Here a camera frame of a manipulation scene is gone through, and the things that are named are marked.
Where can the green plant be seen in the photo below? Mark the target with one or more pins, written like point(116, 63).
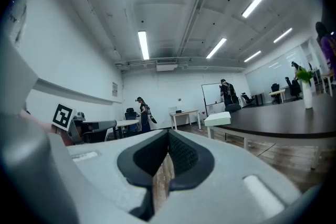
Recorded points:
point(304, 74)

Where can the person's left forearm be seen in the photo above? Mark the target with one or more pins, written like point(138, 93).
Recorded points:
point(39, 123)

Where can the round white table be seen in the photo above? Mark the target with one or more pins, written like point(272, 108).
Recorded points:
point(126, 122)

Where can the person's white shirt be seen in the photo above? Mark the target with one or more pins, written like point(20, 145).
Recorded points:
point(15, 73)

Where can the whiteboard on black stand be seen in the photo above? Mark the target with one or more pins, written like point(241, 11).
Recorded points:
point(211, 94)

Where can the light wooden table white legs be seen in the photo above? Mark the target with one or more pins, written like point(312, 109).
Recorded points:
point(183, 112)

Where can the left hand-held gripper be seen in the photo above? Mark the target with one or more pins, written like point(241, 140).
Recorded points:
point(63, 116)

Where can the small dark table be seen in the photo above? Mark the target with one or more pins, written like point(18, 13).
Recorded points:
point(258, 94)

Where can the wall poster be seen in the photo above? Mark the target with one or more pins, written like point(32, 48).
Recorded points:
point(114, 89)

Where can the translucent white box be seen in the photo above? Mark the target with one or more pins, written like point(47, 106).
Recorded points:
point(172, 109)

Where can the pale green box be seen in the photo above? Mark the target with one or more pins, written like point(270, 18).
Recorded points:
point(218, 119)

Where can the ceiling tube light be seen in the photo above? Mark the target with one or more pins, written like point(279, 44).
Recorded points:
point(282, 35)
point(143, 44)
point(257, 0)
point(216, 48)
point(252, 56)

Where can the black office chair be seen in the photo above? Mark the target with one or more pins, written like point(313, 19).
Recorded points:
point(275, 90)
point(294, 87)
point(247, 99)
point(130, 114)

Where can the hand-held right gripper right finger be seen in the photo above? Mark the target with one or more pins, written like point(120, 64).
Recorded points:
point(231, 170)

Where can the white vase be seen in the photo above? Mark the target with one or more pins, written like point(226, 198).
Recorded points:
point(307, 97)

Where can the white air conditioner unit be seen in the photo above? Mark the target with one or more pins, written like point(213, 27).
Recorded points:
point(166, 65)

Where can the small light table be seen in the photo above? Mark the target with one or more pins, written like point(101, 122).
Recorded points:
point(277, 92)

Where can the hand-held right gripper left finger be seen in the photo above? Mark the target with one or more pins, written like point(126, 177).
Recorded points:
point(105, 170)

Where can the white frame table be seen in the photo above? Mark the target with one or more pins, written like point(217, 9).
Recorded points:
point(329, 76)

